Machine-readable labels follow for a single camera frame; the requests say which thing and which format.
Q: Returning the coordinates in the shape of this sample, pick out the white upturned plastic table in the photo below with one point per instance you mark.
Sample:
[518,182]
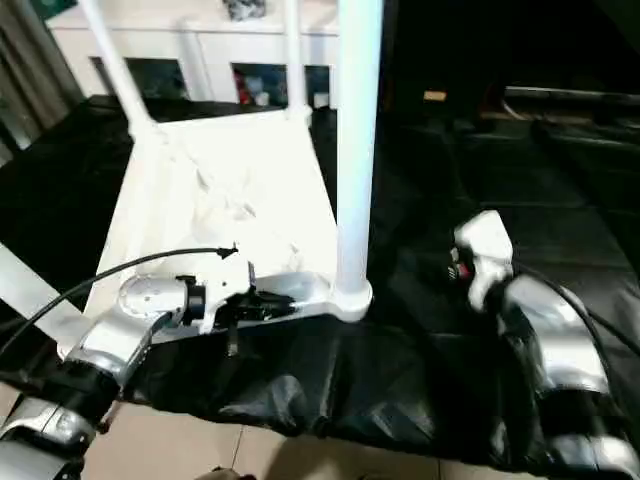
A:
[210,175]

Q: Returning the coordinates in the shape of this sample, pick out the white plastic table leg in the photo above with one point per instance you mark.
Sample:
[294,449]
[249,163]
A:
[117,70]
[30,290]
[356,125]
[295,60]

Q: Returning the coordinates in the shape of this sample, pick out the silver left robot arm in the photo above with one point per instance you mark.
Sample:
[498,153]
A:
[115,330]

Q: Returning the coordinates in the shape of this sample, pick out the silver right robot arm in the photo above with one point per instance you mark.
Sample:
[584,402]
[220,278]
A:
[560,340]

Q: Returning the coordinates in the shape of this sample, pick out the black glossy mat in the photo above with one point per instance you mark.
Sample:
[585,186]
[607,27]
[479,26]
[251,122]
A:
[450,350]

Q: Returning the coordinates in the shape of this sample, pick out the black left robot foot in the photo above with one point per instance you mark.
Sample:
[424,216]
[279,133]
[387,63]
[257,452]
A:
[223,473]

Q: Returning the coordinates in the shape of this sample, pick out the black glossy tv stand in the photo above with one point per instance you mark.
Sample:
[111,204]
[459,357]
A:
[575,97]

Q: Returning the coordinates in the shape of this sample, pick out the black speaker box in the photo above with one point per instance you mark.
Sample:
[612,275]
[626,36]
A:
[435,50]

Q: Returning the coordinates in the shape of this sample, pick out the white glass-door cabinet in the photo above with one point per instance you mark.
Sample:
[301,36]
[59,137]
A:
[225,42]

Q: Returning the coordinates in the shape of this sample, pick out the grey curtain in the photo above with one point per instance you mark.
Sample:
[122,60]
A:
[35,75]

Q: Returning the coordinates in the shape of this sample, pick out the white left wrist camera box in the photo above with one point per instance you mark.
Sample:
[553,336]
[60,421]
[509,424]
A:
[227,280]

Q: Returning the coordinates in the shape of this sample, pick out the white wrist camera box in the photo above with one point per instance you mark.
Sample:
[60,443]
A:
[487,235]
[227,280]

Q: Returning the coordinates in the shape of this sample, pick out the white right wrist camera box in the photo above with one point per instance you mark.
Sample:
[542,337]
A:
[487,235]

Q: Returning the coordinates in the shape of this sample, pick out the black folding table frame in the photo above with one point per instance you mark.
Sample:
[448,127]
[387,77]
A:
[104,427]

